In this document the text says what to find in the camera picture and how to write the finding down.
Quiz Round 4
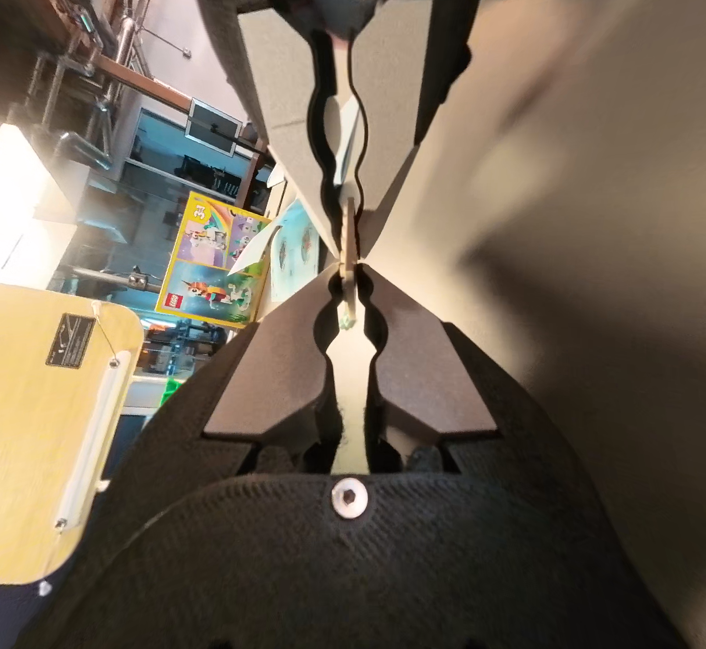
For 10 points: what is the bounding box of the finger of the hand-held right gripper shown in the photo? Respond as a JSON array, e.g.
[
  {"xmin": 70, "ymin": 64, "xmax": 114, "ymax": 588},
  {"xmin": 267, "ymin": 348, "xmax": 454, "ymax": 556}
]
[
  {"xmin": 236, "ymin": 3, "xmax": 344, "ymax": 261},
  {"xmin": 349, "ymin": 0, "xmax": 435, "ymax": 261}
]

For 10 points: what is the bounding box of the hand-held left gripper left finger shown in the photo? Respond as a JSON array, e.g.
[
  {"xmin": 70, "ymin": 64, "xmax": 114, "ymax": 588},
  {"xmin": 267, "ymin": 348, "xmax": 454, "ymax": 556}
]
[{"xmin": 203, "ymin": 263, "xmax": 343, "ymax": 463}]

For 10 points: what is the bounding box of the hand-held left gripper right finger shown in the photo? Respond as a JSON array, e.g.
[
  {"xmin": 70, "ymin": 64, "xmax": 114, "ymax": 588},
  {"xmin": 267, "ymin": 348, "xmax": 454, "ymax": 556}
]
[{"xmin": 354, "ymin": 263, "xmax": 502, "ymax": 460}]

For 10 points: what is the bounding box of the white lego plate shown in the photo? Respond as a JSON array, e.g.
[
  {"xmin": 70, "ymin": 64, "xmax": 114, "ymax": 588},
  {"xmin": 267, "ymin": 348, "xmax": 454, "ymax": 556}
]
[{"xmin": 338, "ymin": 196, "xmax": 361, "ymax": 319}]

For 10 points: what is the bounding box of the lego instruction booklet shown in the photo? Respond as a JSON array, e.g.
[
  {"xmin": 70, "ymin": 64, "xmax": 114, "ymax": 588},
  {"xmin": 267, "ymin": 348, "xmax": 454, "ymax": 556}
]
[{"xmin": 228, "ymin": 94, "xmax": 366, "ymax": 304}]

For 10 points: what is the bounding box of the yellow lego box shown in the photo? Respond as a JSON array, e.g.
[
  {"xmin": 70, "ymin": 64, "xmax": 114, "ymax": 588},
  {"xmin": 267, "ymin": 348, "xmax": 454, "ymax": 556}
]
[{"xmin": 155, "ymin": 190, "xmax": 274, "ymax": 328}]

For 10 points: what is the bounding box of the wooden book stand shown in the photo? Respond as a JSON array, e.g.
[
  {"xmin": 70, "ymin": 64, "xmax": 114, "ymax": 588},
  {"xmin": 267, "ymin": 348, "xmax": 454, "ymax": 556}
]
[{"xmin": 0, "ymin": 283, "xmax": 146, "ymax": 587}]

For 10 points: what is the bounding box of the bright studio lamp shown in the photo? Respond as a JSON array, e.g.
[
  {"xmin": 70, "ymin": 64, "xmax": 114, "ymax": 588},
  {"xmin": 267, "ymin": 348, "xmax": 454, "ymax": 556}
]
[{"xmin": 0, "ymin": 121, "xmax": 76, "ymax": 276}]

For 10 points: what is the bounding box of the wall mounted monitor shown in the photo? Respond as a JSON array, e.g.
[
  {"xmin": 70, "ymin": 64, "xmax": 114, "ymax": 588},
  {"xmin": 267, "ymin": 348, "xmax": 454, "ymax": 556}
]
[{"xmin": 183, "ymin": 98, "xmax": 245, "ymax": 159}]

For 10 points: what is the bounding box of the silver ventilation duct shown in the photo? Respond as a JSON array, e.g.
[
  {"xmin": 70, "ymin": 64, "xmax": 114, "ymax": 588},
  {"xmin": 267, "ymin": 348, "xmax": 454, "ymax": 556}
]
[{"xmin": 110, "ymin": 0, "xmax": 147, "ymax": 67}]

